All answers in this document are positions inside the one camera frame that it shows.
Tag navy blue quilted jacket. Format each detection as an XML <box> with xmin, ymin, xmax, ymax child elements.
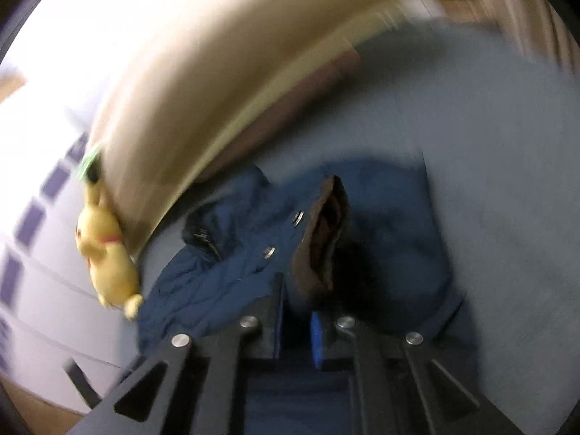
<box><xmin>136</xmin><ymin>157</ymin><xmax>468</xmax><ymax>435</ymax></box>

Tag yellow Pikachu plush toy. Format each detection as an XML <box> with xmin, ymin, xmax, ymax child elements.
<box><xmin>74</xmin><ymin>153</ymin><xmax>146</xmax><ymax>322</ymax></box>

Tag grey blue bed sheet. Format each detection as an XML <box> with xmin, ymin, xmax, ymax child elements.
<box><xmin>193</xmin><ymin>26</ymin><xmax>579</xmax><ymax>434</ymax></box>

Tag pink pillow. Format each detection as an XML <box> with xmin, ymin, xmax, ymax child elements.
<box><xmin>195</xmin><ymin>49</ymin><xmax>361</xmax><ymax>184</ymax></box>

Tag beige pink curtain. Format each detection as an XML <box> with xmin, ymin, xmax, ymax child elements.
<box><xmin>481</xmin><ymin>0</ymin><xmax>579</xmax><ymax>75</ymax></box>

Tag white wardrobe purple handles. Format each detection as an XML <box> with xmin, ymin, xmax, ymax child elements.
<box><xmin>1</xmin><ymin>73</ymin><xmax>135</xmax><ymax>413</ymax></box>

